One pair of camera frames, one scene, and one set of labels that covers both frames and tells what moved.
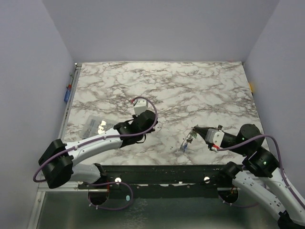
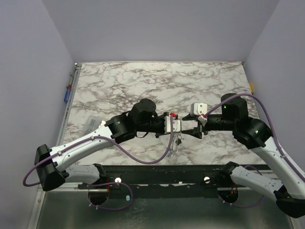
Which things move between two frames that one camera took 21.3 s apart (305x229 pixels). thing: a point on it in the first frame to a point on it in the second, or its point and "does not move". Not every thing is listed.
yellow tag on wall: x=250 y=87 does not move
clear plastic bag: x=96 y=125 does not move
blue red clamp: x=68 y=88 does not move
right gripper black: x=205 y=133 to x=202 y=129
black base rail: x=156 y=182 does not move
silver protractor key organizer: x=188 y=139 to x=177 y=139
